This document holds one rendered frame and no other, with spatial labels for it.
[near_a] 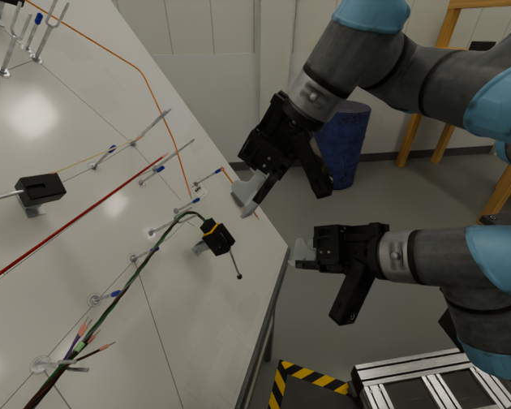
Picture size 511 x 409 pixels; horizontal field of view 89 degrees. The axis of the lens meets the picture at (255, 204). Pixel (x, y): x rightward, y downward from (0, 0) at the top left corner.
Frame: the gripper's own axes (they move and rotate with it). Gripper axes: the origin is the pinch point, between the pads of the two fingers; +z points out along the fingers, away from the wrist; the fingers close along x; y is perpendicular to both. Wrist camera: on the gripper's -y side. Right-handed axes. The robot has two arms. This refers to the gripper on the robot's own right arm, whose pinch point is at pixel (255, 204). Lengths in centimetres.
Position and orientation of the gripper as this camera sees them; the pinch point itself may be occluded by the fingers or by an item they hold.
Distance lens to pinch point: 50.4
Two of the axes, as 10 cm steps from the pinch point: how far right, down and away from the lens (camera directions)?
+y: -8.1, -5.8, -0.1
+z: -4.6, 6.4, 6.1
